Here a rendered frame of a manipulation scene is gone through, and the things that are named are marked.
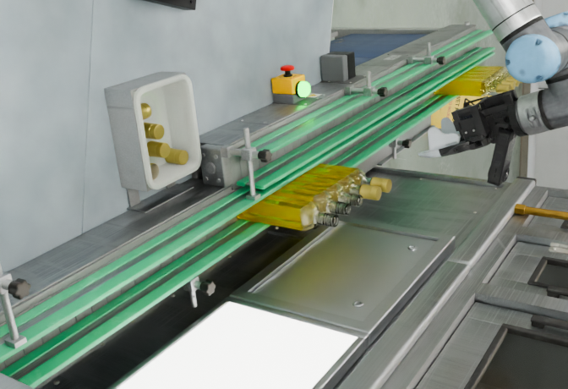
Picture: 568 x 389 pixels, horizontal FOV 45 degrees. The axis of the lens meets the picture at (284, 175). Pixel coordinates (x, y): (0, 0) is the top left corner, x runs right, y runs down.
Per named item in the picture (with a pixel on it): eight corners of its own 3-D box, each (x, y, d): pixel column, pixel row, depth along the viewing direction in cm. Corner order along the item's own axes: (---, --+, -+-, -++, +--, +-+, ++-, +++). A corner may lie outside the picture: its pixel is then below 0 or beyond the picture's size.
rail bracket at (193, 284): (160, 302, 145) (209, 317, 138) (155, 274, 143) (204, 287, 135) (172, 293, 148) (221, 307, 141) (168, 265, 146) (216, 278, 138)
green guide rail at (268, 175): (236, 185, 161) (264, 189, 157) (236, 181, 161) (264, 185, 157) (477, 49, 296) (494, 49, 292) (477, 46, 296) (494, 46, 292)
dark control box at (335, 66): (320, 80, 214) (344, 82, 210) (319, 56, 212) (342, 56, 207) (333, 75, 221) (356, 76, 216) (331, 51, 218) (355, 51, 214)
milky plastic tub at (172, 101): (122, 189, 148) (151, 194, 144) (104, 87, 141) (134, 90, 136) (175, 163, 162) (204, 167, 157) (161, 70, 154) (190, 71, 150)
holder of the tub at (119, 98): (125, 210, 151) (150, 215, 146) (103, 88, 141) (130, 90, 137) (177, 183, 164) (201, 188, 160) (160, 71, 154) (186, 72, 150)
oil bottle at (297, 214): (236, 219, 163) (312, 233, 152) (233, 197, 162) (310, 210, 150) (249, 210, 168) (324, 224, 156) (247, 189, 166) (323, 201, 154)
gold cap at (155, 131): (138, 124, 148) (152, 126, 145) (149, 120, 151) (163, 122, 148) (139, 139, 149) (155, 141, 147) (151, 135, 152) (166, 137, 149)
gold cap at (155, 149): (144, 143, 150) (158, 145, 148) (155, 139, 153) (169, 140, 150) (146, 158, 151) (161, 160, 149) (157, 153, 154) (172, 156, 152)
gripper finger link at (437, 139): (410, 132, 136) (455, 117, 132) (420, 160, 137) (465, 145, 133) (407, 136, 134) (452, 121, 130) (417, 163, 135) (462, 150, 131)
